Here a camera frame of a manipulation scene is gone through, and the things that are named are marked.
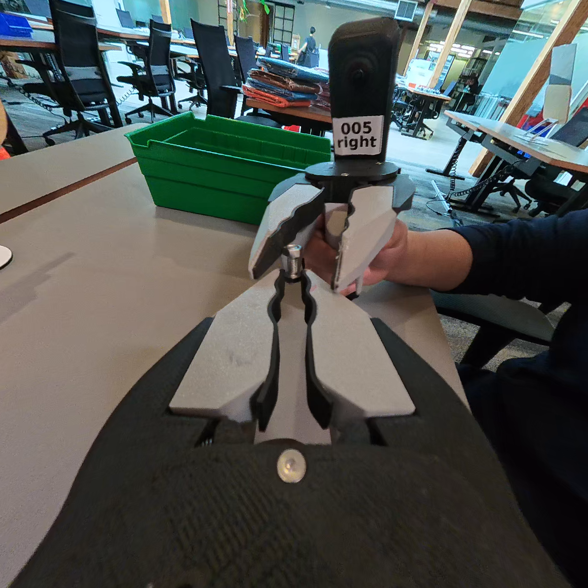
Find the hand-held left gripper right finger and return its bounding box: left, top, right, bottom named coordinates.
left=301, top=271, right=416, bottom=430

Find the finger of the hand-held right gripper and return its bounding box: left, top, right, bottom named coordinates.
left=248, top=183, right=326, bottom=281
left=331, top=186, right=397, bottom=296

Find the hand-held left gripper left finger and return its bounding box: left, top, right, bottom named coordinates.
left=169, top=269, right=281, bottom=432

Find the green plastic bin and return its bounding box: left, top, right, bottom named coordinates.
left=125, top=111, right=332, bottom=226

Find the person's right forearm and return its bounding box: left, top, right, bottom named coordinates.
left=400, top=209, right=588, bottom=295

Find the person's right hand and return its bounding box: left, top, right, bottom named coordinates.
left=303, top=213, right=409, bottom=301

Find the grey power strip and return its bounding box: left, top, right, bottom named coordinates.
left=431, top=179, right=453, bottom=217

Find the stack of folded cloths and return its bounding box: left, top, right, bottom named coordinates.
left=242, top=56, right=332, bottom=111

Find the green hanging plant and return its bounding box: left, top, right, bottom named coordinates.
left=236, top=0, right=272, bottom=24

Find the dark grey office chair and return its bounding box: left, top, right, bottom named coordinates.
left=432, top=289, right=554, bottom=368

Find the black office chair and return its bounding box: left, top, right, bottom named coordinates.
left=117, top=19, right=177, bottom=124
left=190, top=18, right=281, bottom=128
left=524, top=108, right=588, bottom=217
left=28, top=0, right=124, bottom=147

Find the person's dark clothing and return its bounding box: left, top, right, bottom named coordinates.
left=457, top=257, right=588, bottom=588

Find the folded grey cardboard sheet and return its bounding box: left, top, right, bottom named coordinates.
left=544, top=43, right=577, bottom=125

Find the small blue bin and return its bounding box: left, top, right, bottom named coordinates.
left=0, top=11, right=34, bottom=38

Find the wooden post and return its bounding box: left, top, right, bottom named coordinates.
left=429, top=0, right=474, bottom=90
left=471, top=0, right=588, bottom=177

